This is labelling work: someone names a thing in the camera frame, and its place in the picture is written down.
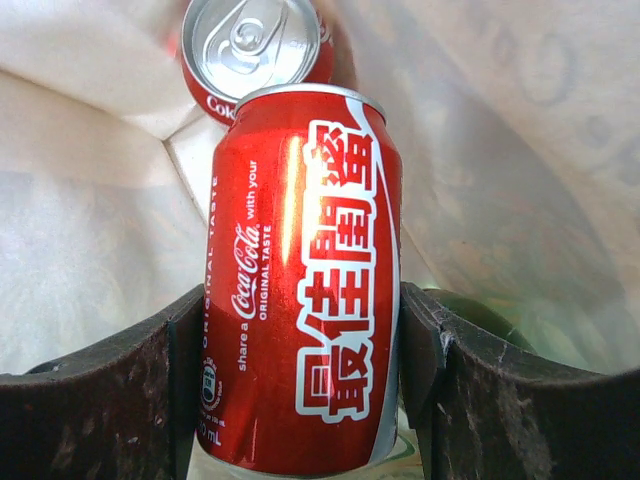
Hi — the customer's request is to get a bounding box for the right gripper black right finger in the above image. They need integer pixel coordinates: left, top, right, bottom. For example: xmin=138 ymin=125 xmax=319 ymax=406
xmin=399 ymin=282 xmax=639 ymax=479

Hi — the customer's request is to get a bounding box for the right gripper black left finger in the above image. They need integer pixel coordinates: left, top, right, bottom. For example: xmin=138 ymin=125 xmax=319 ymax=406
xmin=1 ymin=286 xmax=203 ymax=479

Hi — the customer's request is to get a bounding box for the green Perrier bottle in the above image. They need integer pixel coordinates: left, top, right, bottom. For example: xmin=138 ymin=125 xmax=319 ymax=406
xmin=425 ymin=288 xmax=536 ymax=354

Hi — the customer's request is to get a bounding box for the red cola can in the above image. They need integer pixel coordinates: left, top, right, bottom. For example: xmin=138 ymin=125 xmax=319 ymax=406
xmin=197 ymin=83 xmax=402 ymax=479
xmin=181 ymin=0 xmax=334 ymax=126

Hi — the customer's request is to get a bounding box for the beige canvas tote bag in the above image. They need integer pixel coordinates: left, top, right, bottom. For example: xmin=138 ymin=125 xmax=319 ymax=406
xmin=0 ymin=0 xmax=640 ymax=480

